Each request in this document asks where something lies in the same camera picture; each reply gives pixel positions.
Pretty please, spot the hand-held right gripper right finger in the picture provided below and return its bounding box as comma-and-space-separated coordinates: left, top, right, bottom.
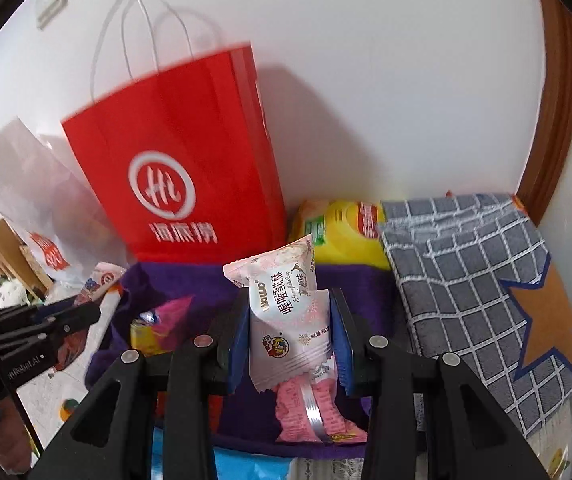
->
328, 287, 549, 480

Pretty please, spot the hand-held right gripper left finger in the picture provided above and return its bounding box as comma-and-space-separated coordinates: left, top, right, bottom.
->
28, 290, 251, 480

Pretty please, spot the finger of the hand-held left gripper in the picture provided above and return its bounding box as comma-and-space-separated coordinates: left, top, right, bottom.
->
0, 304, 102, 361
0, 296, 77, 328

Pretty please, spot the white red snack packet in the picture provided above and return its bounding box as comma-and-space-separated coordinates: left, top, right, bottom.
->
82, 261, 127, 307

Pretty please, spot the white pink snack packet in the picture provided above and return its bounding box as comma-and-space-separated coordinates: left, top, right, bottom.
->
222, 232, 335, 393

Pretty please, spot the purple felt bag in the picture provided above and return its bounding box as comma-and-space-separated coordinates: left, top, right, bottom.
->
86, 259, 417, 461

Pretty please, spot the fruit print tablecloth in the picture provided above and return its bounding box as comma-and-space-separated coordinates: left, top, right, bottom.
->
13, 280, 572, 480

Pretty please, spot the brown cardboard box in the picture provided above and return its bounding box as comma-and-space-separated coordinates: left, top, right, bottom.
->
0, 219, 54, 293

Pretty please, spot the pink yellow candy packet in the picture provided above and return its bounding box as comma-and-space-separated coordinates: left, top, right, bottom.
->
130, 296, 194, 356

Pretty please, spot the yellow drink carton pack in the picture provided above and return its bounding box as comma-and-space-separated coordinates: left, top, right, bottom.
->
288, 199, 391, 271

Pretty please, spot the grey checked fabric box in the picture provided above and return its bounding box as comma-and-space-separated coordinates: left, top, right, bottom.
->
377, 192, 572, 433

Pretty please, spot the blue tissue pack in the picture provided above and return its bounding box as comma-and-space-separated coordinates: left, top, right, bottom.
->
151, 447, 297, 480

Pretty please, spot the white plastic shopping bag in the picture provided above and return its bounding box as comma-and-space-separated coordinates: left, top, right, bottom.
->
0, 116, 131, 286

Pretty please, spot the red paper bag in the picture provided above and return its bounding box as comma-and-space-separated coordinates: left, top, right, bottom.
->
60, 0, 289, 266

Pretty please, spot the white wall switch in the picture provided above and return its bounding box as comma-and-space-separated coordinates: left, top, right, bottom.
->
34, 0, 69, 28

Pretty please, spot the brown wooden door frame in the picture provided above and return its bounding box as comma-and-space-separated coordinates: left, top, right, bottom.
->
513, 0, 572, 231

